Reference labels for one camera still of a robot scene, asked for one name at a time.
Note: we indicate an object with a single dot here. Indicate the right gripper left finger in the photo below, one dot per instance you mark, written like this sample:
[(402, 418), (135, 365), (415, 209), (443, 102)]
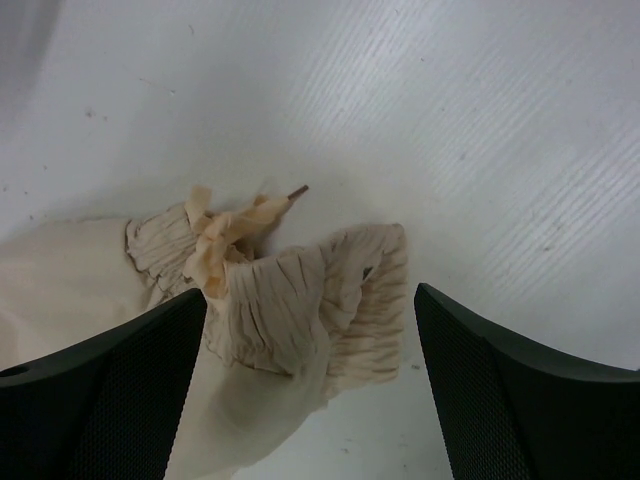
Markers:
[(108, 407)]

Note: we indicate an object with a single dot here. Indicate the beige trousers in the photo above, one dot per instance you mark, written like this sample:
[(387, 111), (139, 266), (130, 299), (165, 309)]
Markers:
[(283, 335)]

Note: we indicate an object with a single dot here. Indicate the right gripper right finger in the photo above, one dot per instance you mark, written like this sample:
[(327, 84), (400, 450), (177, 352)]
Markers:
[(512, 408)]

